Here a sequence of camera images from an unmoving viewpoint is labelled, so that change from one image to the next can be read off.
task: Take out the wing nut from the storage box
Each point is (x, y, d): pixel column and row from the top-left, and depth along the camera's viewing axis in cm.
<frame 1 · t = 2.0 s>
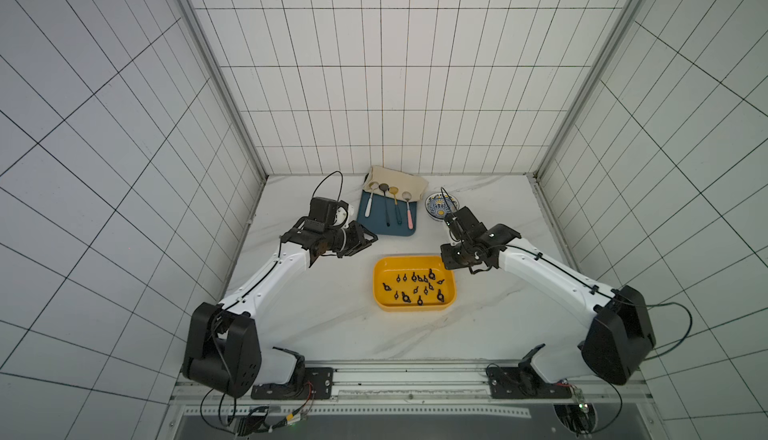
left hand: (372, 244, 81), fingers open
right hand: (436, 259, 84), fingers open
yellow plastic storage box: (411, 283, 92), on the table
dark teal tray: (376, 222, 109), on the table
beige cloth: (403, 181, 121), on the table
white handled spoon: (373, 186, 116), point 2 cm above the table
black handled spoon: (385, 187, 117), point 2 cm above the table
gold spoon: (393, 190, 116), on the table
pink handled spoon: (407, 196, 115), on the table
black wing nut: (396, 295, 89), on the table
black wing nut 2: (415, 290, 89), point 2 cm above the table
black wing nut 3: (426, 290, 89), point 2 cm above the table
black wing nut 4: (414, 277, 94), on the table

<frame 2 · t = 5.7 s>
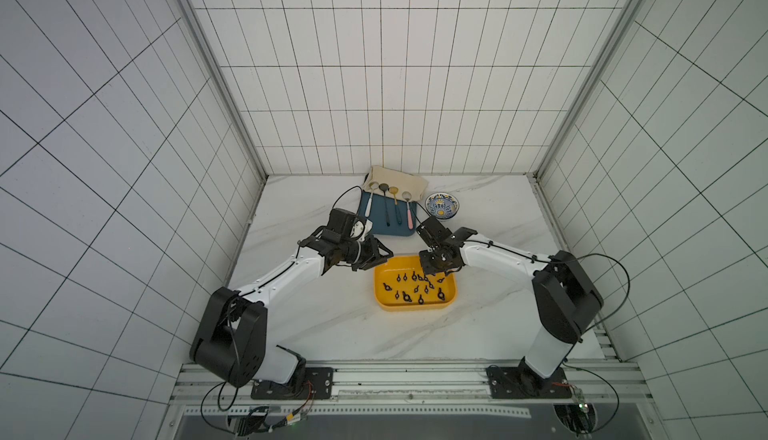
left hand: (387, 260, 81), fingers open
right hand: (419, 266, 90), fingers closed
the named things where they were.

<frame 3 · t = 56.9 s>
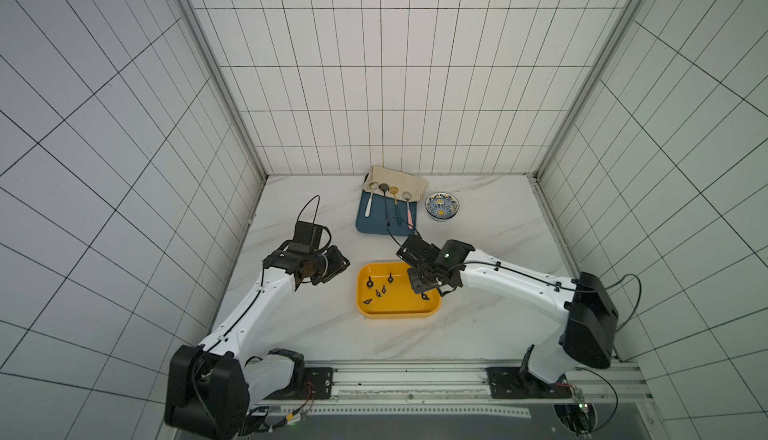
left hand: (343, 269, 82), fingers open
right hand: (411, 281, 81), fingers open
yellow plastic storage box: (400, 302, 88), on the table
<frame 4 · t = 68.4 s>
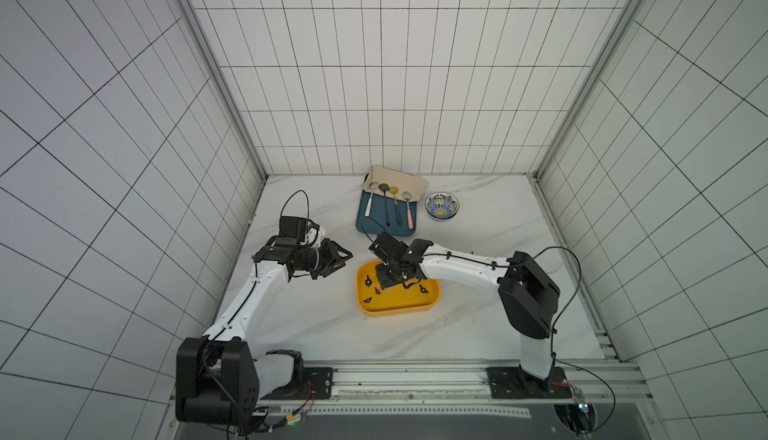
left hand: (346, 262, 80), fingers open
right hand: (375, 281, 87), fingers open
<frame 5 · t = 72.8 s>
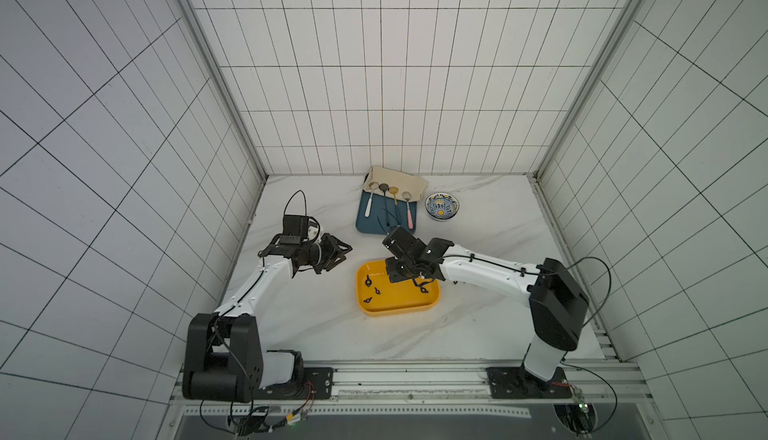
left hand: (347, 255, 84), fingers open
right hand: (382, 273, 84), fingers open
